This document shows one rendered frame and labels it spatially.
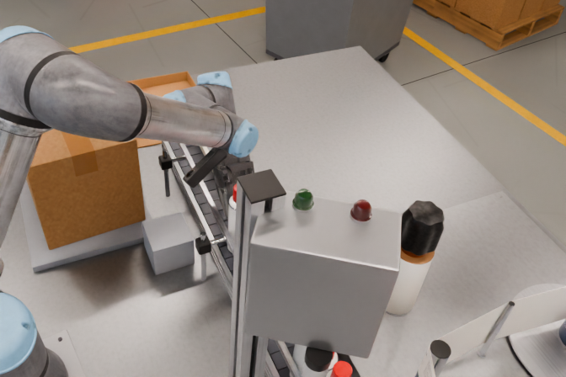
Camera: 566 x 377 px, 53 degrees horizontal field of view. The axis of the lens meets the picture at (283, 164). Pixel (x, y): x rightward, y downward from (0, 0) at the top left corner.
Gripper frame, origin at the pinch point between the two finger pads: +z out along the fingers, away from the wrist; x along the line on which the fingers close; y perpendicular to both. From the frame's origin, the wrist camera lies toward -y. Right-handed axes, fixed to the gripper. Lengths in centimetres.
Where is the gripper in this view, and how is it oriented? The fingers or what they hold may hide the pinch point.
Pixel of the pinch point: (228, 220)
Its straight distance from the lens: 140.0
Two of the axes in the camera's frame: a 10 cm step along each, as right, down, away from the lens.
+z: 1.4, 9.6, 2.5
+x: -4.1, -1.8, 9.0
